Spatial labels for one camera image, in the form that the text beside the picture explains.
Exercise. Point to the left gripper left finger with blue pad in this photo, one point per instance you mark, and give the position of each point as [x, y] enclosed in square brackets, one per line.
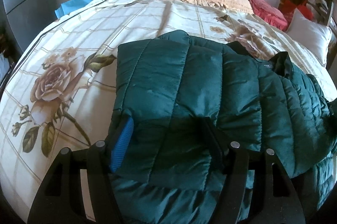
[103, 158]

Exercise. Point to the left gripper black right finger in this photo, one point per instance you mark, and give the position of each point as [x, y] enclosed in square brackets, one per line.
[233, 162]

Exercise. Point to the dark green quilted jacket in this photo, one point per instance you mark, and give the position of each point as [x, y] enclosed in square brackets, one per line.
[167, 83]

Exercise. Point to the floral checked bed quilt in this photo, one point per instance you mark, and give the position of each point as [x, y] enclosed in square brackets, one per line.
[62, 91]

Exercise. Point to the white satin pillow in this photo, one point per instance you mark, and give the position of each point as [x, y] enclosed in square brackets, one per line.
[315, 37]

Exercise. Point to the red ruffled heart pillow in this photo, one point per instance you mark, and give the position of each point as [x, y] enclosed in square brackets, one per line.
[269, 14]

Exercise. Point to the blue paper bag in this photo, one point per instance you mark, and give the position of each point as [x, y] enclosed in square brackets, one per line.
[70, 6]

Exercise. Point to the wooden chair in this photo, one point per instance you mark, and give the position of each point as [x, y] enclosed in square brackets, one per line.
[323, 13]

